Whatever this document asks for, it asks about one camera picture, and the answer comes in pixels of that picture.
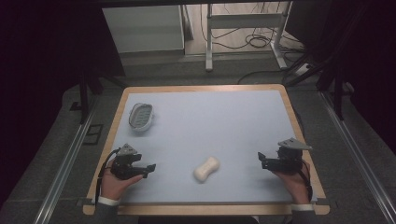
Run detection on grey cabinet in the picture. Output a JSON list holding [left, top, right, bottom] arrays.
[[102, 4, 186, 54]]

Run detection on white metal stand frame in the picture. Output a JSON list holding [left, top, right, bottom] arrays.
[[205, 1, 294, 73]]

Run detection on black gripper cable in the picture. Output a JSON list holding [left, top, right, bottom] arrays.
[[297, 160, 314, 203], [94, 147, 121, 204]]

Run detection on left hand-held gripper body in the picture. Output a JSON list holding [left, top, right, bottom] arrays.
[[109, 143, 144, 181]]

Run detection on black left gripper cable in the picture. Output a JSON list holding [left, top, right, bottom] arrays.
[[94, 147, 121, 204]]

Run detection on person's left hand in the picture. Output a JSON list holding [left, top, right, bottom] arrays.
[[100, 160, 145, 202]]

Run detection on aluminium rail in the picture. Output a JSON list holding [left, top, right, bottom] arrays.
[[32, 94, 100, 224], [318, 91, 396, 224]]

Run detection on person's right hand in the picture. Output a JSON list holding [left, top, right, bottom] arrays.
[[272, 161, 312, 206]]

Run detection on light blue table mat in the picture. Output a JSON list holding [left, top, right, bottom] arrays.
[[92, 90, 318, 205]]

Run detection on white soap bar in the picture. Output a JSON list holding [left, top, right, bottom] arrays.
[[192, 156, 221, 184]]

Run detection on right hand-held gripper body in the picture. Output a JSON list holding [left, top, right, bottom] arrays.
[[271, 137, 313, 173]]

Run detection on grey oval soap dish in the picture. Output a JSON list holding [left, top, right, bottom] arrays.
[[128, 102, 155, 133]]

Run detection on black tripod stand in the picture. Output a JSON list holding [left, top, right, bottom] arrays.
[[68, 70, 129, 125]]

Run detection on black metal stand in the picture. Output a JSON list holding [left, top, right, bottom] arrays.
[[284, 43, 358, 121]]

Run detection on wooden table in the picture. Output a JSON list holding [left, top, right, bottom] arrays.
[[82, 83, 331, 217]]

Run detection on black floor cables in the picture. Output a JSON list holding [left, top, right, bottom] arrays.
[[199, 2, 306, 63]]

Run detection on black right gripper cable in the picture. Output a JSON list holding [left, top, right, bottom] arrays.
[[297, 160, 314, 203]]

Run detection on white power strip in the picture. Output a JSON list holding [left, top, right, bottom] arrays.
[[293, 63, 313, 77]]

